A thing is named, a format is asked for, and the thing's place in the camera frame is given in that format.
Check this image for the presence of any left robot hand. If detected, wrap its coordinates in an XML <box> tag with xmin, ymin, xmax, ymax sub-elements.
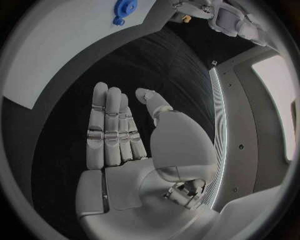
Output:
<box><xmin>169</xmin><ymin>0</ymin><xmax>240</xmax><ymax>38</ymax></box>

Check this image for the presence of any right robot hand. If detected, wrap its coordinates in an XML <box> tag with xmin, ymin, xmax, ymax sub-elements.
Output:
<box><xmin>75</xmin><ymin>81</ymin><xmax>224</xmax><ymax>240</ymax></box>

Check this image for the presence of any white task board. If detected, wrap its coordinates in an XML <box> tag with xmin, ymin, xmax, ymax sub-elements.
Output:
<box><xmin>1</xmin><ymin>0</ymin><xmax>179</xmax><ymax>111</ymax></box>

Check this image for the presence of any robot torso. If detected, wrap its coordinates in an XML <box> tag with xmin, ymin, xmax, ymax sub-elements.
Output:
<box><xmin>205</xmin><ymin>49</ymin><xmax>298</xmax><ymax>215</ymax></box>

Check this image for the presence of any small blue gear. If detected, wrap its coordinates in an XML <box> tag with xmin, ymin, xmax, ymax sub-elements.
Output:
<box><xmin>111</xmin><ymin>16</ymin><xmax>126</xmax><ymax>26</ymax></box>

